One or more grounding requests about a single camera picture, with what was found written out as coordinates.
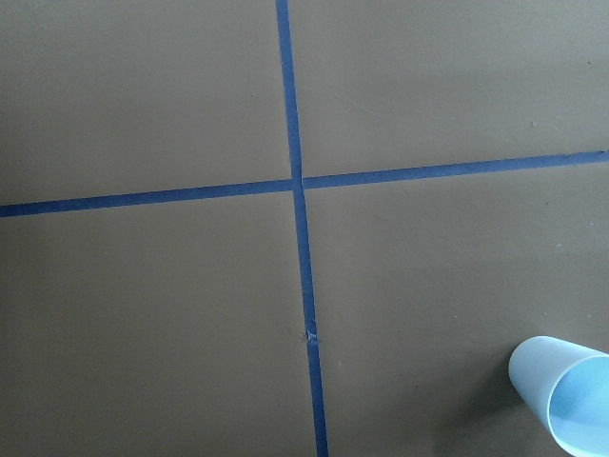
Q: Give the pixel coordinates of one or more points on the light blue cup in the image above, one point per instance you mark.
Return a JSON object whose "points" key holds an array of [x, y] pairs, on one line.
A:
{"points": [[565, 385]]}

